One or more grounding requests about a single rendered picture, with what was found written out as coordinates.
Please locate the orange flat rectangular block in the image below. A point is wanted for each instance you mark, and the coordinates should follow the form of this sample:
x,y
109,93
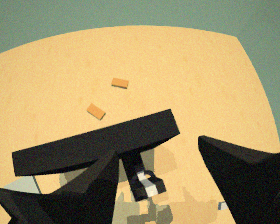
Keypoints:
x,y
95,111
120,82

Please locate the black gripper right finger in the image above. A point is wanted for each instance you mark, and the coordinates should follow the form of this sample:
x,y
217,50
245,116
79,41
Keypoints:
x,y
248,180

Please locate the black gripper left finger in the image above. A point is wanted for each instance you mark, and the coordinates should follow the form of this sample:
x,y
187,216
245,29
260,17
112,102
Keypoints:
x,y
87,199

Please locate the small white block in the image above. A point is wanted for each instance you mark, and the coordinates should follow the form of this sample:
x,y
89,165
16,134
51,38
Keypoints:
x,y
222,205

